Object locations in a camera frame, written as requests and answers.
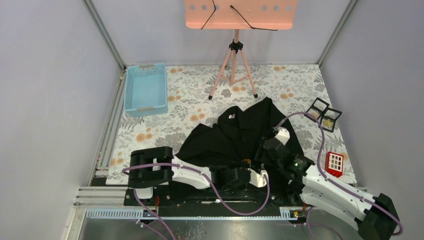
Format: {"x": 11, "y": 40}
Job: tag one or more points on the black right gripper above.
{"x": 264, "y": 152}

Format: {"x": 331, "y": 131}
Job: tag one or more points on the black shirt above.
{"x": 236, "y": 137}

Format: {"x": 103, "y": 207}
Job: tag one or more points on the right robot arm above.
{"x": 373, "y": 217}

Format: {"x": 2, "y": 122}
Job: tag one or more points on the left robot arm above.
{"x": 156, "y": 166}

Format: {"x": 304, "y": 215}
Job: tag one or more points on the black brooch display tray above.
{"x": 324, "y": 114}

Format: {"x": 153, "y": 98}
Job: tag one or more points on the red white grid box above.
{"x": 334, "y": 164}

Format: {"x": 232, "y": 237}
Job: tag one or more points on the floral table mat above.
{"x": 292, "y": 88}

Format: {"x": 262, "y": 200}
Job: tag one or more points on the light blue plastic basket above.
{"x": 146, "y": 90}

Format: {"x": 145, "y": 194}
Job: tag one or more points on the pink music stand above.
{"x": 237, "y": 15}

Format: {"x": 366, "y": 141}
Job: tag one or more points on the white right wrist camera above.
{"x": 281, "y": 134}

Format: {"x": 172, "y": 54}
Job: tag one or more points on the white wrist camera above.
{"x": 258, "y": 179}
{"x": 281, "y": 134}

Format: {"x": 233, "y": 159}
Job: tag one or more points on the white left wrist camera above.
{"x": 258, "y": 179}

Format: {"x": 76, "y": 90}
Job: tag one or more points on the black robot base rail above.
{"x": 178, "y": 200}

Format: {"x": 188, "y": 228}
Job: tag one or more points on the aluminium frame rail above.
{"x": 91, "y": 8}

